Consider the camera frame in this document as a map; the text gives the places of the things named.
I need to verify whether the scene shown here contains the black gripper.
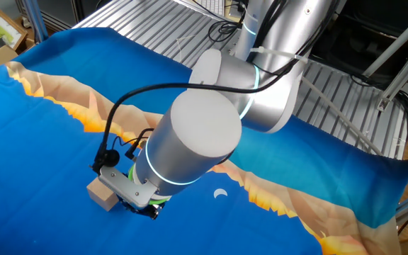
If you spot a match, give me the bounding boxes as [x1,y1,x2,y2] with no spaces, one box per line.
[118,197,166,221]

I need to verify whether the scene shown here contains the small wooden block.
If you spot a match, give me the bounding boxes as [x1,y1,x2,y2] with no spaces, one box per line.
[86,176,120,213]

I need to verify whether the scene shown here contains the blue mountain print cloth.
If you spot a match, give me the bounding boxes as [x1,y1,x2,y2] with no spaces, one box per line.
[0,27,408,255]

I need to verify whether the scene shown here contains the grey keyboard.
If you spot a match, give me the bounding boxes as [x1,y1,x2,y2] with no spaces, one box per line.
[193,0,227,17]

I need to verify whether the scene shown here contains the silver camera mount bracket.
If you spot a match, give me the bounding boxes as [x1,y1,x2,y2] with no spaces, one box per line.
[98,165,159,210]

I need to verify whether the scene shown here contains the green flange ring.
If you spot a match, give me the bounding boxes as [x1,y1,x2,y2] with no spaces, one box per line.
[127,164,168,206]

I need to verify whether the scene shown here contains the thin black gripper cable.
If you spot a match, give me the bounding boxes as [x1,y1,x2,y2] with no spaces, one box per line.
[111,127,155,161]

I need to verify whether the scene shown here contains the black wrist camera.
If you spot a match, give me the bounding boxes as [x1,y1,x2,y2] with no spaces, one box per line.
[91,148,121,175]

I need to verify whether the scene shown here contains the black camera cable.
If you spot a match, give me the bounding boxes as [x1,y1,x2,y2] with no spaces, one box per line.
[95,0,340,171]

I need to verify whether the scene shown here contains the black cable bundle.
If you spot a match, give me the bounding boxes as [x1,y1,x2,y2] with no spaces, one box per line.
[207,0,249,44]

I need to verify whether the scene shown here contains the translucent white hose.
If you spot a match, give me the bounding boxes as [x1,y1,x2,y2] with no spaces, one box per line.
[298,75,385,157]

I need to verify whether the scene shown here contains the blue aluminium post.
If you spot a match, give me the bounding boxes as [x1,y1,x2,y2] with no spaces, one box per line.
[22,0,50,43]

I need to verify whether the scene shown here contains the wooden picture frame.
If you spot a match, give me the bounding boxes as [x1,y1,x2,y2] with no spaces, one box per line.
[0,8,28,53]

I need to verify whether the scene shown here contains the silver diagonal frame struts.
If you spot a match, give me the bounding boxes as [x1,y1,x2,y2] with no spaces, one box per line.
[362,5,408,113]

